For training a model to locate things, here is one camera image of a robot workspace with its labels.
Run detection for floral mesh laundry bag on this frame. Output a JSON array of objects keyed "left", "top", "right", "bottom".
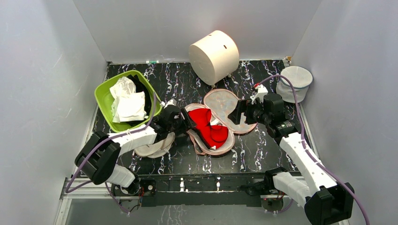
[{"left": 185, "top": 89, "right": 257, "bottom": 156}]

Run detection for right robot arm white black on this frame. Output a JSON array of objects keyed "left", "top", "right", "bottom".
[{"left": 228, "top": 93, "right": 354, "bottom": 225}]

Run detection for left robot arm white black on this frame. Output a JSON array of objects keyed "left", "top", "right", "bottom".
[{"left": 75, "top": 105, "right": 196, "bottom": 195}]

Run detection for red bra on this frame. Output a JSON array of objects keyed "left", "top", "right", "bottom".
[{"left": 188, "top": 108, "right": 229, "bottom": 149}]

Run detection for beige round mesh laundry bag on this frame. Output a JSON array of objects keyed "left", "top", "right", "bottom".
[{"left": 134, "top": 132, "right": 176, "bottom": 158}]

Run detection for white cylindrical mesh bag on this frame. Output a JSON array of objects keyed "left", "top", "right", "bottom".
[{"left": 276, "top": 66, "right": 314, "bottom": 103}]

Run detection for black cloth in basin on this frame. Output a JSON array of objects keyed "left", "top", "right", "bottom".
[{"left": 127, "top": 75, "right": 152, "bottom": 113}]

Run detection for white cloth in basin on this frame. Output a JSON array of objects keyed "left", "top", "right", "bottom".
[{"left": 109, "top": 77, "right": 147, "bottom": 123}]

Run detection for cream cylindrical drum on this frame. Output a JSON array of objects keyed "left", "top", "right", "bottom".
[{"left": 189, "top": 30, "right": 239, "bottom": 86}]

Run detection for green plastic basin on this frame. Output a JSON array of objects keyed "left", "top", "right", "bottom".
[{"left": 94, "top": 70, "right": 162, "bottom": 133}]

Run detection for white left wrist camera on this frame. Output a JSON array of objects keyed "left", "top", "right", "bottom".
[{"left": 163, "top": 99, "right": 178, "bottom": 110}]

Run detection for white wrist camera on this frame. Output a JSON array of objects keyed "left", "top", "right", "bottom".
[
  {"left": 163, "top": 99, "right": 178, "bottom": 110},
  {"left": 250, "top": 84, "right": 268, "bottom": 105}
]

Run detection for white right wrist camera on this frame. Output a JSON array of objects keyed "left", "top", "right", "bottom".
[{"left": 250, "top": 84, "right": 268, "bottom": 105}]

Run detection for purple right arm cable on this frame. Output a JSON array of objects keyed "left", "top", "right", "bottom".
[{"left": 253, "top": 74, "right": 371, "bottom": 225}]

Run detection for aluminium base frame rail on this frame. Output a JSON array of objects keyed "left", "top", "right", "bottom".
[{"left": 55, "top": 173, "right": 290, "bottom": 225}]

